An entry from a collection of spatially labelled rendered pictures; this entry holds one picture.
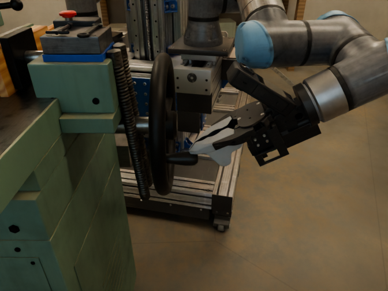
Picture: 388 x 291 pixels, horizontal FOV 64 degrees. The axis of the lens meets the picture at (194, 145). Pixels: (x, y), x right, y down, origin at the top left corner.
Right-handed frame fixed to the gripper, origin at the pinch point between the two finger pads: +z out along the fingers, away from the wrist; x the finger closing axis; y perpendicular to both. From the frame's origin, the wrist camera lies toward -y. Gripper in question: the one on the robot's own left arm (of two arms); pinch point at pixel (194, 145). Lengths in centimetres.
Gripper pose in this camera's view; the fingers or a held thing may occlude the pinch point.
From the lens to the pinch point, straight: 53.5
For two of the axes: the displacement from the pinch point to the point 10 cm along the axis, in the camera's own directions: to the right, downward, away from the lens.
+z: -8.7, 4.2, 2.7
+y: 4.9, 7.4, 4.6
